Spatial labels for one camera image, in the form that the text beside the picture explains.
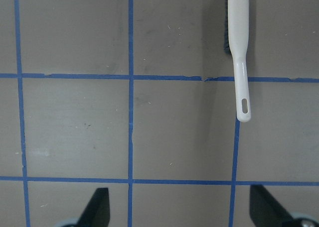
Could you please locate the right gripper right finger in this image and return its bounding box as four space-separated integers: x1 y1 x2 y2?
249 184 319 227

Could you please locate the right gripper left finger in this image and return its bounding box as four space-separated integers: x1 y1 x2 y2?
77 188 110 227

